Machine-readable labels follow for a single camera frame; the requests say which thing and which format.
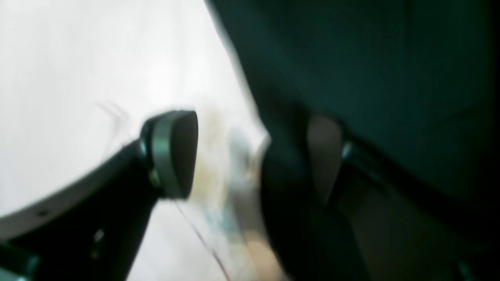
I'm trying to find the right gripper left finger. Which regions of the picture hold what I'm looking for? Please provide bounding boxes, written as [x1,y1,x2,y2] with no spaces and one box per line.
[0,110,198,281]

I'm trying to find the black table cloth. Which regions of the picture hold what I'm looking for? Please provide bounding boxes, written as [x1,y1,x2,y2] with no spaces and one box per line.
[207,0,500,281]

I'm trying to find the pink T-shirt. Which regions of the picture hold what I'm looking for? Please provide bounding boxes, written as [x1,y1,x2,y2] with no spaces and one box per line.
[0,0,286,281]

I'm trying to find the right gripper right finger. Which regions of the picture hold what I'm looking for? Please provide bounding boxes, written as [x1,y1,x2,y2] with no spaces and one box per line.
[262,114,499,281]

